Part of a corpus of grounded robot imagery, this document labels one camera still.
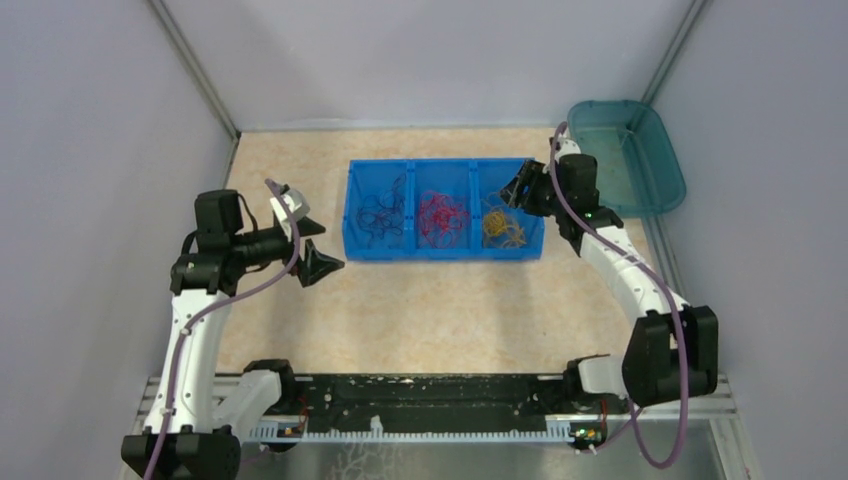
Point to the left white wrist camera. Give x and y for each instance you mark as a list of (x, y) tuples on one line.
[(289, 206)]

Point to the teal translucent plastic tub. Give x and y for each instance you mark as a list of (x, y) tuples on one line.
[(638, 171)]

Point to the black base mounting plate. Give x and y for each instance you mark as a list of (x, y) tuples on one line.
[(436, 403)]

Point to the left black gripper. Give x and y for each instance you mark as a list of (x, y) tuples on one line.
[(314, 264)]

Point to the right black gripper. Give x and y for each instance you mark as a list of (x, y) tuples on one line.
[(532, 174)]

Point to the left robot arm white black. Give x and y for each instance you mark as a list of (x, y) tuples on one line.
[(186, 434)]

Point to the blue three-compartment plastic bin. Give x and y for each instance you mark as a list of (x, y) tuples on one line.
[(436, 209)]

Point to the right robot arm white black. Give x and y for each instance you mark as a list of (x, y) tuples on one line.
[(673, 347)]

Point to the white cable duct strip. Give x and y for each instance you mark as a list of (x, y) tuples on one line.
[(270, 431)]

